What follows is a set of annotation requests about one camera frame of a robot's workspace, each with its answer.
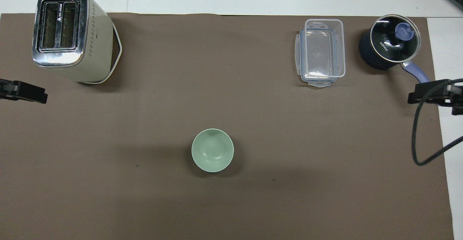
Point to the light green bowl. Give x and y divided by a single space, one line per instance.
212 150

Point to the clear lid with blue rim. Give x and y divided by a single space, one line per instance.
318 83

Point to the clear plastic food container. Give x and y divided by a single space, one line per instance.
323 48

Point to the cream and chrome toaster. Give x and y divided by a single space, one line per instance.
92 48

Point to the glass pot lid, purple knob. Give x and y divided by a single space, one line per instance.
390 42

